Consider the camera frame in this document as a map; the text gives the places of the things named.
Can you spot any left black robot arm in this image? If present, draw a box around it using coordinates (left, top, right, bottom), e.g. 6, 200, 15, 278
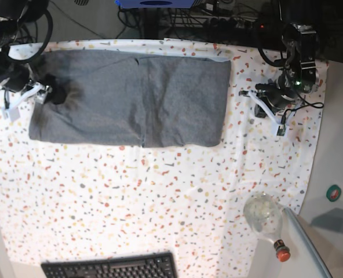
253, 1, 324, 122

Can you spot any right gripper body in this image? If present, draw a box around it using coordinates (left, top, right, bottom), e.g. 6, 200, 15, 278
21, 74, 67, 105

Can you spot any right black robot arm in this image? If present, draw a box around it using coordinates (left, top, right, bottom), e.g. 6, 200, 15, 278
0, 1, 67, 110

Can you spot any green tape roll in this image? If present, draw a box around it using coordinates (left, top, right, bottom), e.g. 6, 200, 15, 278
326, 185, 342, 202

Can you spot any terrazzo pattern tablecloth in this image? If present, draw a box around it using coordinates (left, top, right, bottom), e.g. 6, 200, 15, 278
0, 39, 322, 277

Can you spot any black keyboard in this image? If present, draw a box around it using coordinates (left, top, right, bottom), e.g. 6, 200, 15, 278
41, 252, 178, 278

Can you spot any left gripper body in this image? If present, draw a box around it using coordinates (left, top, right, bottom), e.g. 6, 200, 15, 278
239, 83, 287, 115

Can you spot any grey t-shirt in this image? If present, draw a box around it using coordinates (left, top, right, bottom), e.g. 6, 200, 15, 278
29, 50, 231, 148

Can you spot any clear glass bottle red cap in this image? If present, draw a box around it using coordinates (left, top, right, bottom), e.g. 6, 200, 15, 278
243, 192, 291, 262

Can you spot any blue box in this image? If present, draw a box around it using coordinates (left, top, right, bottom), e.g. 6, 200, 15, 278
115, 0, 204, 9

